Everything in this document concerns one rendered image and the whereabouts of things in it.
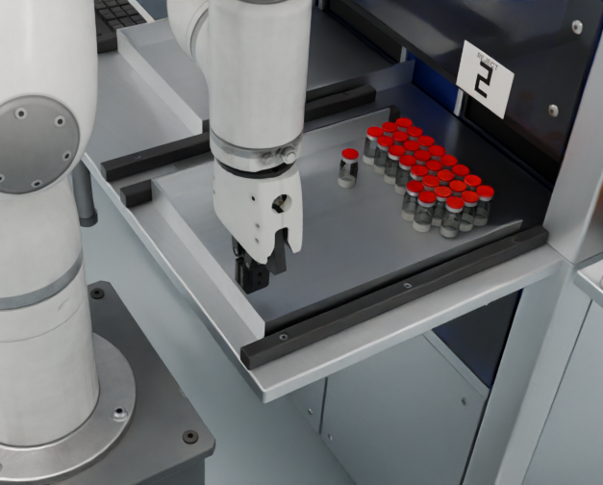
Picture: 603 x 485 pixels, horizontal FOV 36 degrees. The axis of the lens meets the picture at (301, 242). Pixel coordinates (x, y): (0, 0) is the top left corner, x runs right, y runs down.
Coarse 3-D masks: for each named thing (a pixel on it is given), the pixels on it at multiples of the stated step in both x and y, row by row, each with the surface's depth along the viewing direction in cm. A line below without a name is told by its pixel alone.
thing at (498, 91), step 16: (464, 48) 110; (464, 64) 111; (496, 64) 106; (464, 80) 112; (480, 80) 109; (496, 80) 107; (512, 80) 105; (480, 96) 110; (496, 96) 108; (496, 112) 109
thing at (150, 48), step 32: (128, 32) 134; (160, 32) 137; (320, 32) 143; (160, 64) 133; (192, 64) 134; (320, 64) 136; (352, 64) 137; (384, 64) 137; (160, 96) 127; (192, 96) 127; (320, 96) 126; (192, 128) 121
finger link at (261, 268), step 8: (256, 264) 92; (264, 264) 90; (240, 272) 94; (248, 272) 94; (256, 272) 93; (264, 272) 94; (240, 280) 94; (248, 280) 95; (256, 280) 94; (264, 280) 95; (248, 288) 95; (256, 288) 95
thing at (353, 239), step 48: (336, 144) 121; (192, 192) 111; (336, 192) 113; (384, 192) 114; (192, 240) 102; (336, 240) 107; (384, 240) 107; (432, 240) 108; (480, 240) 104; (240, 288) 95; (288, 288) 100; (336, 288) 101
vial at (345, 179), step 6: (342, 162) 112; (348, 162) 112; (354, 162) 112; (342, 168) 112; (348, 168) 112; (354, 168) 112; (342, 174) 113; (348, 174) 113; (354, 174) 113; (342, 180) 113; (348, 180) 113; (354, 180) 114; (342, 186) 114; (348, 186) 114
